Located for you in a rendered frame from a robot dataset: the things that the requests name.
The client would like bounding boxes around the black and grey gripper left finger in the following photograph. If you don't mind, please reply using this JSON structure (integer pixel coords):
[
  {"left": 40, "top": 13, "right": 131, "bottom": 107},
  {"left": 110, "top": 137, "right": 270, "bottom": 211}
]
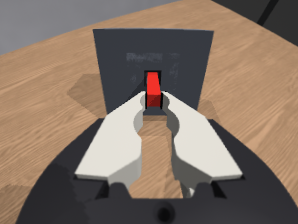
[{"left": 15, "top": 91, "right": 147, "bottom": 224}]

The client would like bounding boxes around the dark grey sloped panel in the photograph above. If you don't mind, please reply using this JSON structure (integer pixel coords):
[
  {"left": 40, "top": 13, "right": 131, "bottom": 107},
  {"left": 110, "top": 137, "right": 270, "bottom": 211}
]
[{"left": 93, "top": 28, "right": 214, "bottom": 115}]

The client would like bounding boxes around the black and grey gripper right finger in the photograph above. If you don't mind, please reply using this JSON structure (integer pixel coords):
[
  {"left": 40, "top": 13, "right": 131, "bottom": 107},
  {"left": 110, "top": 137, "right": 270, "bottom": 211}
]
[{"left": 160, "top": 91, "right": 298, "bottom": 224}]

